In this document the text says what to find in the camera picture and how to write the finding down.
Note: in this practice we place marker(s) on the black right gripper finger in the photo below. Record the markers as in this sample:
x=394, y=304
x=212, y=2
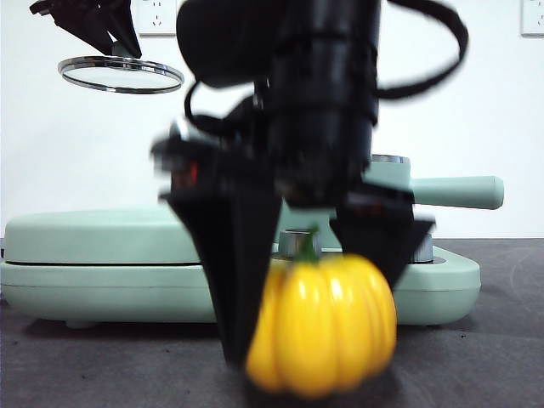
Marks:
x=234, y=263
x=382, y=234

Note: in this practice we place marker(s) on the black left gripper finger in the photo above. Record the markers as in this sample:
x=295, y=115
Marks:
x=123, y=21
x=87, y=27

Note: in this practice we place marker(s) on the glass lid with green knob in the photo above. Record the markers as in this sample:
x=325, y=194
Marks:
x=119, y=77

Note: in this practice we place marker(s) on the yellow pumpkin with green stem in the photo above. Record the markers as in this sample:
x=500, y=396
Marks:
x=331, y=323

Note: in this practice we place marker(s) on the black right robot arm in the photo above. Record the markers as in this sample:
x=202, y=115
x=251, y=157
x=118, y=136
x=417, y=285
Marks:
x=323, y=85

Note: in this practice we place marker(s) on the silver control knob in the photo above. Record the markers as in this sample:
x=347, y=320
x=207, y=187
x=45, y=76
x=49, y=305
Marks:
x=425, y=251
x=289, y=243

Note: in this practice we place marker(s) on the mint green breakfast machine base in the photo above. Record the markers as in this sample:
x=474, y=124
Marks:
x=106, y=293

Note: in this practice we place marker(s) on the mint green griddle cover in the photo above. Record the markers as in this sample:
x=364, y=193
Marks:
x=85, y=238

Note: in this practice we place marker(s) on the white wall socket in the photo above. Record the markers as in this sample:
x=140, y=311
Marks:
x=533, y=17
x=159, y=19

